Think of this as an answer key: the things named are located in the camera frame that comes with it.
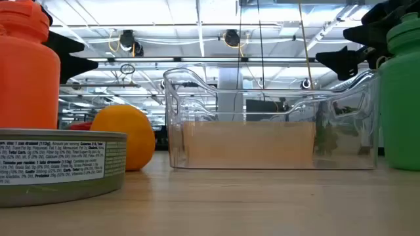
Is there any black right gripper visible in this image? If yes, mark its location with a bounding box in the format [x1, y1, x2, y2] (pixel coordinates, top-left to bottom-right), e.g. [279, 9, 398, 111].
[315, 0, 420, 82]

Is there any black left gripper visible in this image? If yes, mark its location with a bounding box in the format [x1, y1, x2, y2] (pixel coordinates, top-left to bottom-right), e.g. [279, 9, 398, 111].
[38, 1, 99, 85]

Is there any orange plastic bottle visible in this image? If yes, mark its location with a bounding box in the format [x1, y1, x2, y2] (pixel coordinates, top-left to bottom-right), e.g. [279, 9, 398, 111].
[0, 0, 62, 130]

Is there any red bell pepper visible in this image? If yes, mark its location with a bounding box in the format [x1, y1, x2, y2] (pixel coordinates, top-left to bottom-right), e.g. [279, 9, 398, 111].
[68, 121, 94, 131]

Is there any green plastic bottle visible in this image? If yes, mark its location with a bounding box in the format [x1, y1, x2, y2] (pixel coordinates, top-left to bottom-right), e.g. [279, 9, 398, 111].
[376, 12, 420, 172]

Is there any orange fruit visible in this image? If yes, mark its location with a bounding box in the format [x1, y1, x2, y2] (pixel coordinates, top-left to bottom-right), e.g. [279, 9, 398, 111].
[90, 104, 156, 172]

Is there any olive label tin can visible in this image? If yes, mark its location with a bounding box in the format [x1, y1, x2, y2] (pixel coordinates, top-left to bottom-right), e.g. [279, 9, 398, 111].
[0, 128, 128, 209]

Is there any black ceiling-mounted device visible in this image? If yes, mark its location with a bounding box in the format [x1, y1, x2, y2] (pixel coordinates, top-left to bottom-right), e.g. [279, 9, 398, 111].
[119, 29, 144, 57]
[224, 29, 242, 48]

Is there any clear plastic bin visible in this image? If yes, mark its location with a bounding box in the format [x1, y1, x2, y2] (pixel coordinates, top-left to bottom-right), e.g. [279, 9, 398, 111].
[163, 67, 381, 170]

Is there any long yellow cable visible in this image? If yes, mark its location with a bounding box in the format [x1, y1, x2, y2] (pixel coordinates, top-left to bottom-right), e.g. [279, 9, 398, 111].
[297, 0, 315, 91]

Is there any long black cable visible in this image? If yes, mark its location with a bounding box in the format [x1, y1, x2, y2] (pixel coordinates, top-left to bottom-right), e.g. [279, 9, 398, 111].
[256, 0, 266, 103]

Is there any black ceiling rail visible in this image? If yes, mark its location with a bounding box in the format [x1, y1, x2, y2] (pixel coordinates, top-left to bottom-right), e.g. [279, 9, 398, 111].
[87, 56, 318, 64]

